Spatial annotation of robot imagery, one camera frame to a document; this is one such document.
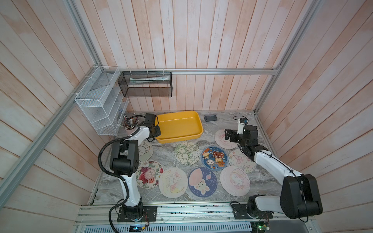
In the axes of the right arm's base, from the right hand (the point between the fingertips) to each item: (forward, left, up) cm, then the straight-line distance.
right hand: (231, 129), depth 89 cm
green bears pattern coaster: (-9, +28, -15) cm, 33 cm away
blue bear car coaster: (-12, +10, -15) cm, 22 cm away
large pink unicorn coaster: (-27, -1, -16) cm, 31 cm away
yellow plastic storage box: (+13, +35, -13) cm, 40 cm away
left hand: (+3, +50, -10) cm, 51 cm away
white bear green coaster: (-8, +57, -15) cm, 59 cm away
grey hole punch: (+25, +9, -16) cm, 31 cm away
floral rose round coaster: (-24, +52, -15) cm, 59 cm away
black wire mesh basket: (+34, +59, +11) cm, 68 cm away
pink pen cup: (+8, +69, -5) cm, 69 cm away
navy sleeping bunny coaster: (-28, +19, -15) cm, 37 cm away
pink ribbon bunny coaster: (-12, -5, -15) cm, 20 cm away
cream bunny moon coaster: (-29, +36, -15) cm, 49 cm away
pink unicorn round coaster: (+1, +4, -15) cm, 15 cm away
